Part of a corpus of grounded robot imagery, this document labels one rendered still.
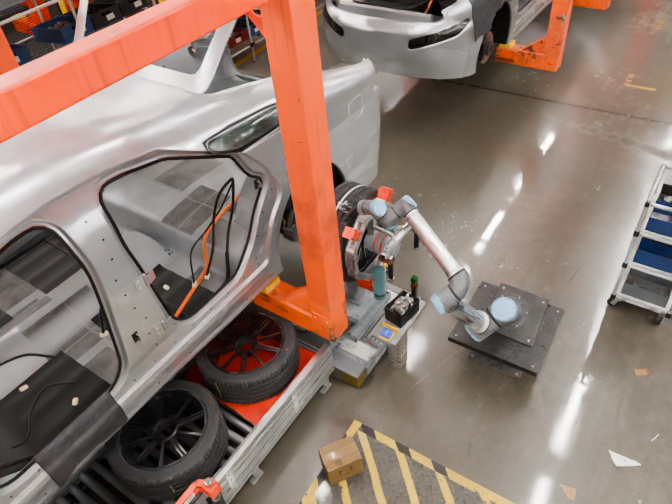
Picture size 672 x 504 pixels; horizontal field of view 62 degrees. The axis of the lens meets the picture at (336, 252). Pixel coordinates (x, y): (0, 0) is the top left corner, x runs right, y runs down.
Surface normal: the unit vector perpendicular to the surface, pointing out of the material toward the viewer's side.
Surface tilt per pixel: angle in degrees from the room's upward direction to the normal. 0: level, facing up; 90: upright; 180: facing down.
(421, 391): 0
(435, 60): 97
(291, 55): 90
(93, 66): 90
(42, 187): 31
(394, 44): 86
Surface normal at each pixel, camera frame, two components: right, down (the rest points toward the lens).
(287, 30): -0.56, 0.59
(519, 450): -0.08, -0.74
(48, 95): 0.82, 0.33
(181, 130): 0.44, -0.47
